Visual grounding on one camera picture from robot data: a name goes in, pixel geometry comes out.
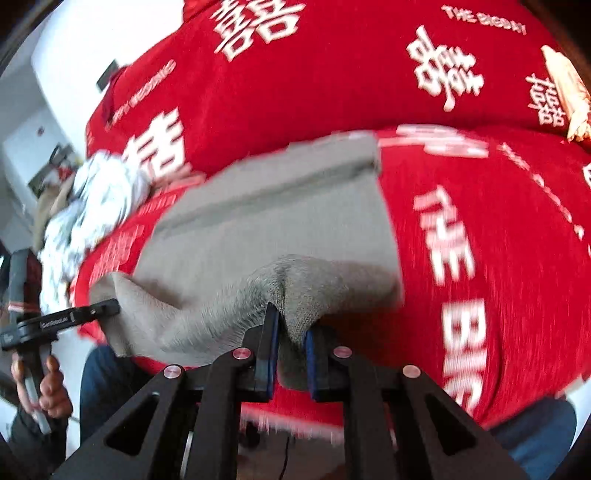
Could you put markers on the brown cloth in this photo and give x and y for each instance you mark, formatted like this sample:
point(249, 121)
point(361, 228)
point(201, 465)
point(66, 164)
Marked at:
point(48, 207)

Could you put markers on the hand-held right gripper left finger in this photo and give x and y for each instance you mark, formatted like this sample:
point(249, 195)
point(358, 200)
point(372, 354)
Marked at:
point(273, 332)

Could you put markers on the person's left forearm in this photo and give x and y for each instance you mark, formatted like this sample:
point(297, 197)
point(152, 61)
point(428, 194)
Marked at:
point(32, 454)

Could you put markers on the red printed sofa cover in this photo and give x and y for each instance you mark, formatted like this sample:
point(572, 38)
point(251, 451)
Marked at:
point(323, 92)

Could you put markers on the grey knitted sweater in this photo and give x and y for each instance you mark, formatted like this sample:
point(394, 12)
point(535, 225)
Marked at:
point(258, 221)

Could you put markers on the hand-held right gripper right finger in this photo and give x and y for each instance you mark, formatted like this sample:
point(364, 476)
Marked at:
point(310, 360)

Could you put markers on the cream crumpled cloth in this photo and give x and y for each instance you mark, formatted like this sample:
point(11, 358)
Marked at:
point(565, 87)

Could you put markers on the black wall plate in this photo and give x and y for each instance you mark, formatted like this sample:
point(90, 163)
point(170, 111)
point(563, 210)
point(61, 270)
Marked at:
point(107, 75)

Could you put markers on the person's leg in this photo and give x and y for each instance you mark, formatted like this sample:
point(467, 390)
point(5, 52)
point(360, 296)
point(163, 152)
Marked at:
point(108, 392)
point(540, 438)

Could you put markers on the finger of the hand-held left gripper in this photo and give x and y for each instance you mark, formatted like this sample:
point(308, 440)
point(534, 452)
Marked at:
point(92, 311)

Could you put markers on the person's left leg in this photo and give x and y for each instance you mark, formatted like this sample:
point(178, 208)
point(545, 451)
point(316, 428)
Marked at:
point(108, 392)

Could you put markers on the light floral crumpled cloth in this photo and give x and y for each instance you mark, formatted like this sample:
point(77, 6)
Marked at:
point(97, 207)

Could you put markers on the person's right leg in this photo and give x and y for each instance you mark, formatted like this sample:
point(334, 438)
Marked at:
point(540, 438)

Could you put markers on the person's left hand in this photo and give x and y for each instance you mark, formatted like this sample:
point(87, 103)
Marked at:
point(51, 397)

